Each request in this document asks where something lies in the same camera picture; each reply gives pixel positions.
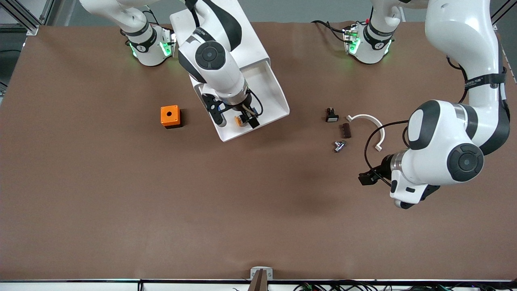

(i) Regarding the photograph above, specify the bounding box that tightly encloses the white plastic drawer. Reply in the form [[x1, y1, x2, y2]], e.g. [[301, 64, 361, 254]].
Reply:
[[194, 60, 290, 143]]

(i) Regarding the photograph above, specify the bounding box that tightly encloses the white drawer cabinet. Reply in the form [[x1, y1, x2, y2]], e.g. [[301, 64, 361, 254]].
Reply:
[[170, 0, 270, 95]]

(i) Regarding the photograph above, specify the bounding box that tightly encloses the orange box with hole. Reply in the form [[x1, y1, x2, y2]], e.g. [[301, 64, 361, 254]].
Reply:
[[160, 105, 183, 129]]

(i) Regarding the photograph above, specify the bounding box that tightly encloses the green lit control box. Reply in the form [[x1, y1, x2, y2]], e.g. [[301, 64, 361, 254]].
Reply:
[[161, 25, 177, 57], [343, 23, 361, 55]]

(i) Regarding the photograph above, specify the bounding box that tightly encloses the brown table mat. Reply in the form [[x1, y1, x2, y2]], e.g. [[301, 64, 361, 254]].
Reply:
[[0, 20, 517, 281]]

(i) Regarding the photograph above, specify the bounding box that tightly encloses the tan slanted bar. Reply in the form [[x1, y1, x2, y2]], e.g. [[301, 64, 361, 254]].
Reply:
[[247, 269, 269, 291]]

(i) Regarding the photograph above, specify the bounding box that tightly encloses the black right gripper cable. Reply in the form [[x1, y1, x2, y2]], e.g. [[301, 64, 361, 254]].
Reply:
[[242, 91, 264, 118]]

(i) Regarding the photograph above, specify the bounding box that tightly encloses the white half-ring clamp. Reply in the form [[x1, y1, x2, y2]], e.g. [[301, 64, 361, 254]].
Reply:
[[346, 114, 386, 152]]

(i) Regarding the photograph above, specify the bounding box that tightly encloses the black cable bundle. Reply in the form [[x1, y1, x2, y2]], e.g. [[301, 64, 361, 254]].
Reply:
[[291, 281, 517, 291]]

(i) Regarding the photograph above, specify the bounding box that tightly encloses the black base cable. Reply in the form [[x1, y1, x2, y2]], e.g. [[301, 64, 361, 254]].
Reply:
[[311, 20, 349, 43]]

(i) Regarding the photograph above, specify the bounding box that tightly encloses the grey mount bracket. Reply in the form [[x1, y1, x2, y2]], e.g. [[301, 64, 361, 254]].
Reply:
[[250, 266, 273, 280]]

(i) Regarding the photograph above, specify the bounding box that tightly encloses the aluminium frame profile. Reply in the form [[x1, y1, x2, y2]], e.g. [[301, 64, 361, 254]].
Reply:
[[491, 0, 517, 31], [0, 0, 55, 36]]

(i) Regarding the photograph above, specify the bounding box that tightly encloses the white table edge rail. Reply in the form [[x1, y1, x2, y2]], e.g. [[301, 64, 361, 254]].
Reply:
[[0, 278, 517, 291]]

